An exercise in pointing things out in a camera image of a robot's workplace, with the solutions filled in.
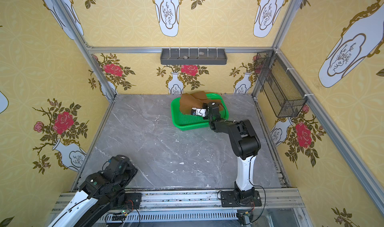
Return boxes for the brown long pants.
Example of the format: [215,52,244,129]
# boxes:
[180,91,223,115]

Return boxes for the green plastic basket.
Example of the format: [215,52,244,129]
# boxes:
[171,93,229,131]

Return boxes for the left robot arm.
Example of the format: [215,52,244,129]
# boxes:
[49,155,142,227]

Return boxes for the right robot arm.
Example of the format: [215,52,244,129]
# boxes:
[205,102,261,206]

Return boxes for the small circuit board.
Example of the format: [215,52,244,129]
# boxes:
[111,213,127,222]

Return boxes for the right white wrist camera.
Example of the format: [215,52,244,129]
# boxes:
[191,107,207,118]

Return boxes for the grey wall shelf tray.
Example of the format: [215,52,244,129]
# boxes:
[160,47,228,65]

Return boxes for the black wire mesh basket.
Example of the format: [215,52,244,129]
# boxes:
[259,51,308,118]

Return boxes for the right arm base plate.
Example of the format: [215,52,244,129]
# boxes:
[219,188,263,208]

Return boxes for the aluminium front rail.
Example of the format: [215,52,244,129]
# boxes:
[50,187,305,213]

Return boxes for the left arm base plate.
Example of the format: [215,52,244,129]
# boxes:
[120,193,142,211]

